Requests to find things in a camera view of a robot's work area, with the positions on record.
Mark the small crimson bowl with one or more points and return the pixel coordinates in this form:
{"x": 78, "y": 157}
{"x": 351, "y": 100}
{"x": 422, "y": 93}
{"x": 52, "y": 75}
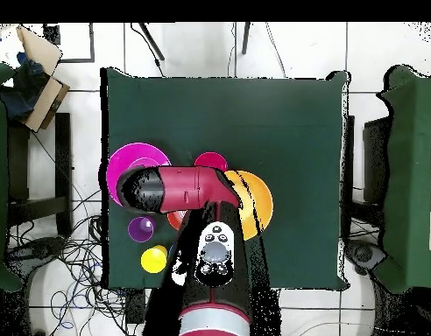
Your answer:
{"x": 211, "y": 161}

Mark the large orange bowl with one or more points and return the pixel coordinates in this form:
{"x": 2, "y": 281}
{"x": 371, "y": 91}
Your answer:
{"x": 261, "y": 203}

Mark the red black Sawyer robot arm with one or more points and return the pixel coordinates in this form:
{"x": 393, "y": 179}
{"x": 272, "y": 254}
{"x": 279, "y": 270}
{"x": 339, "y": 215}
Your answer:
{"x": 187, "y": 189}

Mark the small red-orange bowl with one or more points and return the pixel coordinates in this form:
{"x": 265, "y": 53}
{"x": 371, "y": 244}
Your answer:
{"x": 174, "y": 220}

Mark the dark green table cloth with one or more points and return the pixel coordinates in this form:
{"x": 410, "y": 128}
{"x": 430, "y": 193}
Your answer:
{"x": 219, "y": 115}

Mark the purple cup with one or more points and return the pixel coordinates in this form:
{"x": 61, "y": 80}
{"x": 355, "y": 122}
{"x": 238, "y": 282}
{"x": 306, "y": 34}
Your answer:
{"x": 141, "y": 229}

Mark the large pink bowl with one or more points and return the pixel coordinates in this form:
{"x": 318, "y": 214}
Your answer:
{"x": 131, "y": 155}

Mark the yellow cup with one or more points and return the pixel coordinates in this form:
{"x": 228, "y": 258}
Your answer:
{"x": 153, "y": 259}

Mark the black power brick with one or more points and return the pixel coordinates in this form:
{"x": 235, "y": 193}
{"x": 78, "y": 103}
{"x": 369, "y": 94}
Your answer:
{"x": 135, "y": 308}

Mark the black tripod leg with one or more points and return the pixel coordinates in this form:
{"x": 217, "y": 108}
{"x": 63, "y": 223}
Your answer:
{"x": 152, "y": 42}
{"x": 246, "y": 38}

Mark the grey base with black knob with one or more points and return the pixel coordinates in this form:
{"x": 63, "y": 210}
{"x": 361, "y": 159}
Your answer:
{"x": 364, "y": 253}
{"x": 40, "y": 250}

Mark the cardboard box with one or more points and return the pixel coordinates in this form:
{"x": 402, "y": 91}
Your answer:
{"x": 43, "y": 101}

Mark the dark blue cloth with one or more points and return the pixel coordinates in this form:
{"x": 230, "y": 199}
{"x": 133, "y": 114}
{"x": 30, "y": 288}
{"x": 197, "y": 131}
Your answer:
{"x": 22, "y": 91}

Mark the black rectangular frame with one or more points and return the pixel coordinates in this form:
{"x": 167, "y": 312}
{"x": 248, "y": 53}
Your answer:
{"x": 92, "y": 45}

